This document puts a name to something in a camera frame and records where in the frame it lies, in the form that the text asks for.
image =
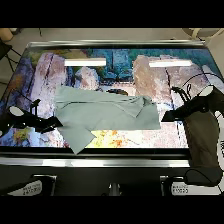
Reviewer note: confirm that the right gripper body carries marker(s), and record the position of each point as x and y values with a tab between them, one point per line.
176	114

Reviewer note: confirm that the grey-green shirt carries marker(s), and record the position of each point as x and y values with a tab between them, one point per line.
106	111

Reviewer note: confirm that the silver frame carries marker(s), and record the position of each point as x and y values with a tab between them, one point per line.
100	162

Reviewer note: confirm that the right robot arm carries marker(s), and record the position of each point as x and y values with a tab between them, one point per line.
206	100

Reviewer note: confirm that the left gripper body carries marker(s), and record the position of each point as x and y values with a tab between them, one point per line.
48	124

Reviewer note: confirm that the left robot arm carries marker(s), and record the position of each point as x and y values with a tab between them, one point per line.
13	119

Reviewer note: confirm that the brown garment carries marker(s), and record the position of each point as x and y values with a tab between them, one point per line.
201	140

